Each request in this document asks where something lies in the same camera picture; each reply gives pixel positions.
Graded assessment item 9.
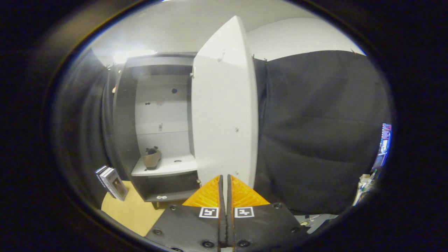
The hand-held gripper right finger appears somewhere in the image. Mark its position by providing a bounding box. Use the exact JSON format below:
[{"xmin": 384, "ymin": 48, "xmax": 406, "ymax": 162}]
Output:
[{"xmin": 227, "ymin": 174, "xmax": 310, "ymax": 252}]

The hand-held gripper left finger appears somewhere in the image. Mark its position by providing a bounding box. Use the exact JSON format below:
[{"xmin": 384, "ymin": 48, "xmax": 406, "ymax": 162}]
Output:
[{"xmin": 145, "ymin": 174, "xmax": 227, "ymax": 252}]

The white cabinet shelf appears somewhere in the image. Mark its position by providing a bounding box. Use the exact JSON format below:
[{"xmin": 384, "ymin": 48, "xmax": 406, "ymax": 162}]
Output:
[{"xmin": 131, "ymin": 154, "xmax": 198, "ymax": 177}]

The dark grey shoe cabinet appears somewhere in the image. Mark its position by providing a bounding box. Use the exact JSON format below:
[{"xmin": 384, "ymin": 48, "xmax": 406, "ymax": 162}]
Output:
[{"xmin": 112, "ymin": 52, "xmax": 201, "ymax": 210}]

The stack of books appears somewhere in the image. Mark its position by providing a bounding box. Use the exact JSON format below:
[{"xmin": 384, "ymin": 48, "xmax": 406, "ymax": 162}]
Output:
[{"xmin": 95, "ymin": 166, "xmax": 129, "ymax": 202}]

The brown fuzzy shoe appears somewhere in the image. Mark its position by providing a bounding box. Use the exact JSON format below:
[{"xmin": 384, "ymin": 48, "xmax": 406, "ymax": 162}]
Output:
[{"xmin": 143, "ymin": 146, "xmax": 162, "ymax": 170}]

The pale desk clutter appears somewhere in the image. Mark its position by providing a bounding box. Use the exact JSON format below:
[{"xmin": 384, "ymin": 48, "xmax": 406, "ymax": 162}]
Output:
[{"xmin": 353, "ymin": 173, "xmax": 376, "ymax": 206}]

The white shoe cabinet door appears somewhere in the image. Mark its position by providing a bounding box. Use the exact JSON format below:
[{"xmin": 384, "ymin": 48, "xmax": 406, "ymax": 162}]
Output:
[{"xmin": 191, "ymin": 16, "xmax": 259, "ymax": 189}]

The black backdrop cloth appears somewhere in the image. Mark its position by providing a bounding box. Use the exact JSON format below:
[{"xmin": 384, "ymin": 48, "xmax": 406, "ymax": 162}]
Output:
[{"xmin": 52, "ymin": 49, "xmax": 392, "ymax": 215}]

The computer monitor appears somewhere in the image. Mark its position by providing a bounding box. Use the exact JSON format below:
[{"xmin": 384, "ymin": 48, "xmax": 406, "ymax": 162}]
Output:
[{"xmin": 371, "ymin": 122, "xmax": 392, "ymax": 170}]

